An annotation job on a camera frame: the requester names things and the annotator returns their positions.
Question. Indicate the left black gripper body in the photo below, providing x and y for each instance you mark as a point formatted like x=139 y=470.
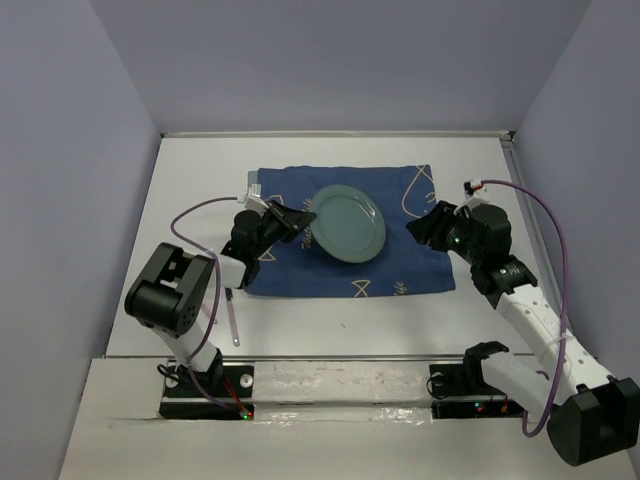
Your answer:
x=271 y=228

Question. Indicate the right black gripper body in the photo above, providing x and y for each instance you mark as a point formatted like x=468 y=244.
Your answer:
x=457 y=231

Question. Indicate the teal green plate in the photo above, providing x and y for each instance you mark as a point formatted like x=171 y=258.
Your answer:
x=348 y=224

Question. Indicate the pink-handled knife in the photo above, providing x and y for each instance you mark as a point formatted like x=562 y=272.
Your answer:
x=232 y=317

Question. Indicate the pink-handled fork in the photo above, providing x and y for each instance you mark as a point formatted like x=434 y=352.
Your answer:
x=211 y=311

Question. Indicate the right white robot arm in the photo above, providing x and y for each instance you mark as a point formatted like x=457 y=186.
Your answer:
x=587 y=412

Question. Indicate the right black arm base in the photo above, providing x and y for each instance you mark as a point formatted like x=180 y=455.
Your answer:
x=458 y=390

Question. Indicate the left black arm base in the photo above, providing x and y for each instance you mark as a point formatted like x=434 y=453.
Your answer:
x=230 y=399

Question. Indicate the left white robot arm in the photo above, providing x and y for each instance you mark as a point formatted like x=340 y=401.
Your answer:
x=177 y=295

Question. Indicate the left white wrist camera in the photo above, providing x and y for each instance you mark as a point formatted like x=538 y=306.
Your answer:
x=251 y=199

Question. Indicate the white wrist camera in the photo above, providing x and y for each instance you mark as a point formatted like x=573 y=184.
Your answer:
x=251 y=199
x=475 y=194

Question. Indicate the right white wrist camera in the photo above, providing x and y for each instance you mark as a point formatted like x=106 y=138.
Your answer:
x=475 y=194

